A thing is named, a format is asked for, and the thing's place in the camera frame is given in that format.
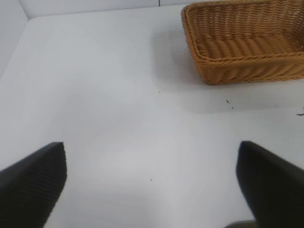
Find tan woven wicker basket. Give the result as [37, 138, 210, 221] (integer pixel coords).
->
[180, 0, 304, 85]

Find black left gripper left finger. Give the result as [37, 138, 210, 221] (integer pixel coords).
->
[0, 142, 68, 228]

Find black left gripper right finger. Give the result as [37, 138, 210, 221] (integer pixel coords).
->
[235, 141, 304, 228]

